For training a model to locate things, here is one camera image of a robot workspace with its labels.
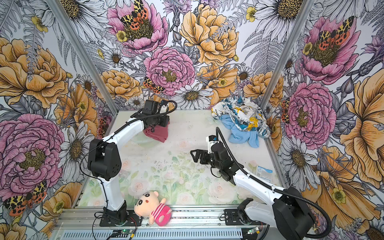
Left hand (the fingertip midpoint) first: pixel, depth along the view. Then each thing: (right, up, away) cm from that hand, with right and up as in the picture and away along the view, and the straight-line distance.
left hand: (166, 122), depth 95 cm
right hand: (+19, -19, -13) cm, 30 cm away
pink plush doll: (-3, -39, -24) cm, 46 cm away
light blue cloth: (+47, -9, +6) cm, 48 cm away
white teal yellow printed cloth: (+53, +5, +9) cm, 54 cm away
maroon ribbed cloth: (-5, -7, +6) cm, 11 cm away
